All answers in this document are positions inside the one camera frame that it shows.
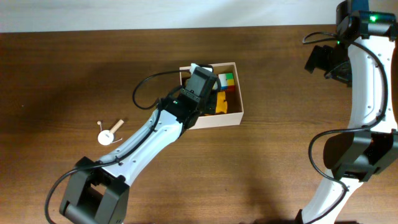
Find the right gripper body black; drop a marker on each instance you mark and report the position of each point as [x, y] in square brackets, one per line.
[334, 59]

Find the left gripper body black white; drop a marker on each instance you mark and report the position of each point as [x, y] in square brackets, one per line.
[203, 102]

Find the orange rubber animal toy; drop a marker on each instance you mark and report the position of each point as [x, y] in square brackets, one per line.
[222, 104]

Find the colourful puzzle cube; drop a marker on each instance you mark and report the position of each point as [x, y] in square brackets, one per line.
[227, 82]

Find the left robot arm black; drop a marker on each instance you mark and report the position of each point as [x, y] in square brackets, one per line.
[98, 191]

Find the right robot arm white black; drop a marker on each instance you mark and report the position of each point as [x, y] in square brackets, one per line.
[359, 54]

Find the pink cardboard box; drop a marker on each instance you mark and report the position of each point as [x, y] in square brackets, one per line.
[235, 110]

